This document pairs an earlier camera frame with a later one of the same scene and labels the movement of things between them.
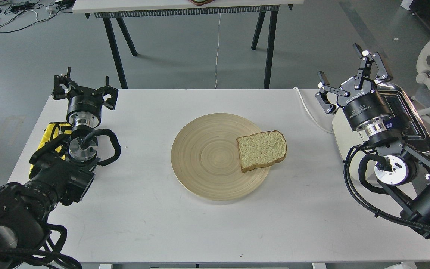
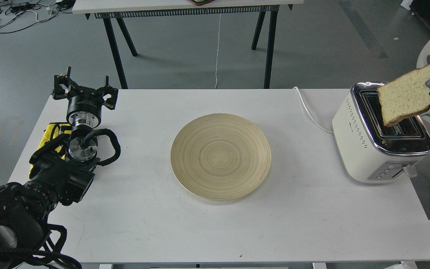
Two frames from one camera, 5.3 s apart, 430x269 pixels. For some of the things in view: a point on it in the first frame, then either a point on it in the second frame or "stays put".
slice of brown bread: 261,148 → 408,94
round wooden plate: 205,160 stays put
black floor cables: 1,15 stays put
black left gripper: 85,104 stays put
